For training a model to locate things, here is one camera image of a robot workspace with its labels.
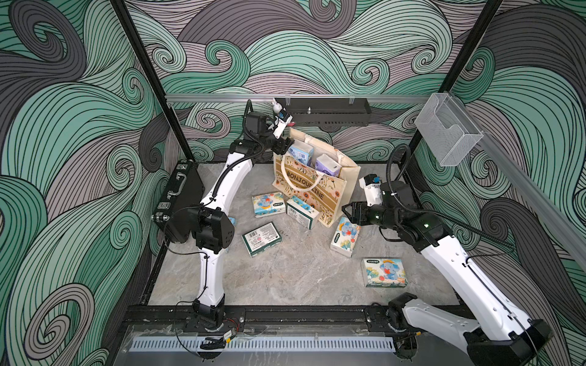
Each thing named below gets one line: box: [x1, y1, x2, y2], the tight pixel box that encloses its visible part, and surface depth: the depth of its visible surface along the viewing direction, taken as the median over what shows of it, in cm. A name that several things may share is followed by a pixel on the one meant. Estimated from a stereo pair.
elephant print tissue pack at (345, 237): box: [329, 216, 362, 258], surface depth 89 cm
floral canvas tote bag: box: [272, 128, 361, 228], surface depth 92 cm
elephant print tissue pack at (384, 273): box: [360, 258, 409, 289], surface depth 79 cm
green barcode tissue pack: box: [241, 221, 283, 258], surface depth 89 cm
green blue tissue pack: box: [285, 195, 320, 230], surface depth 94 cm
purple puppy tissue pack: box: [315, 153, 343, 177], surface depth 85 cm
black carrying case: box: [151, 158, 206, 244], surface depth 83 cm
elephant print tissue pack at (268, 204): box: [251, 192, 287, 219], surface depth 100 cm
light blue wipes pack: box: [287, 141, 315, 167], surface depth 91 cm
